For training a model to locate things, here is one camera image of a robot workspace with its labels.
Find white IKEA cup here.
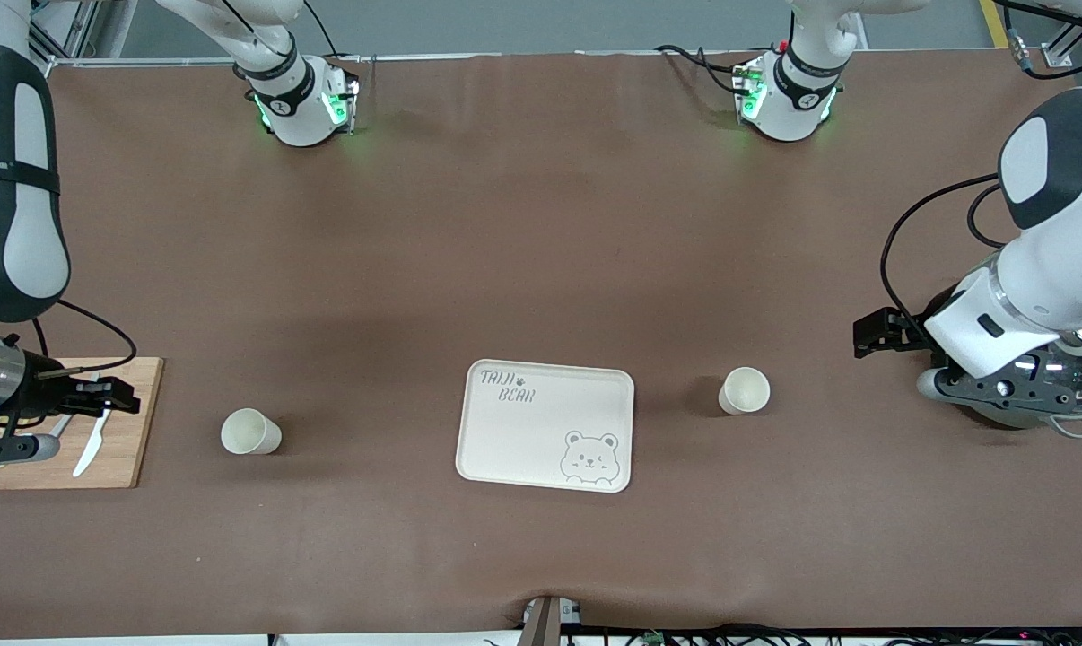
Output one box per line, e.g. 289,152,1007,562
718,366,772,416
220,407,283,456

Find grey-blue plastic knife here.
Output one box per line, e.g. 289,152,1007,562
49,371,102,441

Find white plastic knife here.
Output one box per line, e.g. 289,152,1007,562
73,408,111,477

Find bamboo cutting board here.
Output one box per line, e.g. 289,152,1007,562
0,357,165,491

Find cream bear print tray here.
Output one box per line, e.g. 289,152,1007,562
456,359,636,493

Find brown table cover mat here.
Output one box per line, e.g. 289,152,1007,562
0,49,1082,640

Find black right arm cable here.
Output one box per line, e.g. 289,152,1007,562
30,301,138,378

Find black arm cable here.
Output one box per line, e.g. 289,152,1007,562
30,301,138,378
879,0,1082,328

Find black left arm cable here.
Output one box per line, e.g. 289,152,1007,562
879,0,1082,328

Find black base cable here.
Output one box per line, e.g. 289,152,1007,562
303,0,337,57
656,43,748,98

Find grey metal bracket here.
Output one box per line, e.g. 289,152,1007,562
519,595,585,646

